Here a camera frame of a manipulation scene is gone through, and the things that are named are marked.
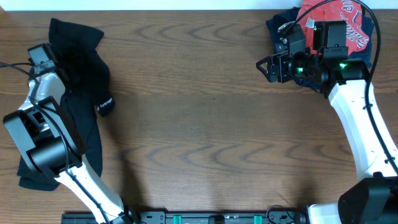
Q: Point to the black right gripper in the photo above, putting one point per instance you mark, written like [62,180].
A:
[277,66]

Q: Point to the black polo shirt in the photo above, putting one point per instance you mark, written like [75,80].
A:
[87,94]

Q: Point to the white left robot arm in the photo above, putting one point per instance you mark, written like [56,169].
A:
[49,145]

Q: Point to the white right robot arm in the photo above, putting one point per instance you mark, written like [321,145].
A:
[374,198]

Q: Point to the navy blue folded garment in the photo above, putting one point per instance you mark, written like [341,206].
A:
[276,28]

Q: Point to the orange printed t-shirt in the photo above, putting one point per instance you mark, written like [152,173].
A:
[357,30]

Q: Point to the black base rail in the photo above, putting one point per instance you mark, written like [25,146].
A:
[277,216]

